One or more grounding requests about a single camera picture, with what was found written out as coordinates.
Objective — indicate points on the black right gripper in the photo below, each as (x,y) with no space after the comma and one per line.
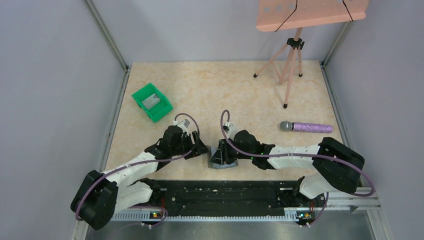
(226,147)

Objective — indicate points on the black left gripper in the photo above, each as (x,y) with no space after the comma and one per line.
(194,143)

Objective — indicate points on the grey card holder wallet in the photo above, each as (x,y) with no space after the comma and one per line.
(222,165)

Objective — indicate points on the silver credit card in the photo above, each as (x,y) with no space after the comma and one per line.
(151,101)

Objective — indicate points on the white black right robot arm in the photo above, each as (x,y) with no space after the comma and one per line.
(337,166)

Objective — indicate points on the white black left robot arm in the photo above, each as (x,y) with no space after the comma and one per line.
(122,179)

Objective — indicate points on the green plastic bin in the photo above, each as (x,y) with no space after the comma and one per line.
(160,110)

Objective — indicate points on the purple glitter microphone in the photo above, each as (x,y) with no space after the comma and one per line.
(288,126)

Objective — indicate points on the pink music stand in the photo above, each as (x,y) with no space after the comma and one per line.
(278,15)

